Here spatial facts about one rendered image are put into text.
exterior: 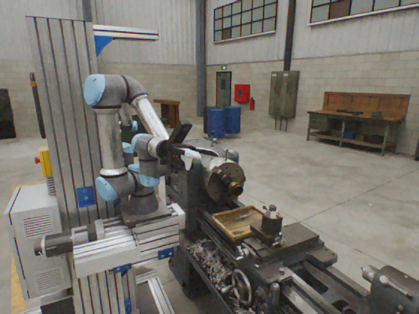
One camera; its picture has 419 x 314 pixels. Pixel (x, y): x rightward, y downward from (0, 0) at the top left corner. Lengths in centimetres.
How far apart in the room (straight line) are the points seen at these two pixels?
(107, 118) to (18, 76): 1037
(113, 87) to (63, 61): 30
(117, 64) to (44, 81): 1067
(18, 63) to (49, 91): 1014
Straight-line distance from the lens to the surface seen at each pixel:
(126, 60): 1221
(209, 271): 191
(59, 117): 139
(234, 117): 915
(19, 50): 1159
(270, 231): 144
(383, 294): 119
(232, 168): 191
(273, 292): 140
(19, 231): 151
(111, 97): 115
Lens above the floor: 179
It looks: 17 degrees down
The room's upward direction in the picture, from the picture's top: straight up
